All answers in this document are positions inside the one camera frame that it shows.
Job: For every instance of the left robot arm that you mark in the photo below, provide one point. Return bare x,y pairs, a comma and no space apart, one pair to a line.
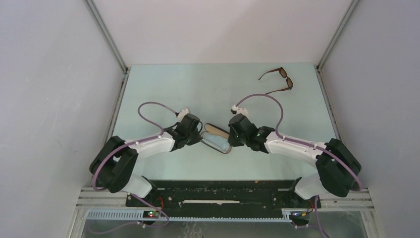
112,168

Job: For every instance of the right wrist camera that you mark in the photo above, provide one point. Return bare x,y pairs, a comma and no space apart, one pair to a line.
239,110

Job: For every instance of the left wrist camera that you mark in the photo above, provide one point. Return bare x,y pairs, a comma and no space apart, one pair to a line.
182,113

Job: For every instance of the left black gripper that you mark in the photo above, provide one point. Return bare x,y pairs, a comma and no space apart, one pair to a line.
196,140

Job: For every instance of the light blue cleaning cloth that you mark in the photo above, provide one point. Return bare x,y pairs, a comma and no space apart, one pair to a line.
216,142

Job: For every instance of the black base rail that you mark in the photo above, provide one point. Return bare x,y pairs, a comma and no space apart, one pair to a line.
236,199

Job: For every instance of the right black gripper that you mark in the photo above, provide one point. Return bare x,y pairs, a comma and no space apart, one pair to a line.
231,139

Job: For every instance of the black glasses case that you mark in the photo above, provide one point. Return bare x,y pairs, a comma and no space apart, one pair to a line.
215,130

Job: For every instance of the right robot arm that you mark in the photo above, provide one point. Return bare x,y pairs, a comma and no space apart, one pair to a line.
336,167

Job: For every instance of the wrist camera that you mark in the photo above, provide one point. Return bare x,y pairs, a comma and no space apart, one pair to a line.
239,110
182,113

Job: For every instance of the brown sunglasses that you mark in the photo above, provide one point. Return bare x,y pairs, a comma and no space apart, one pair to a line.
283,76

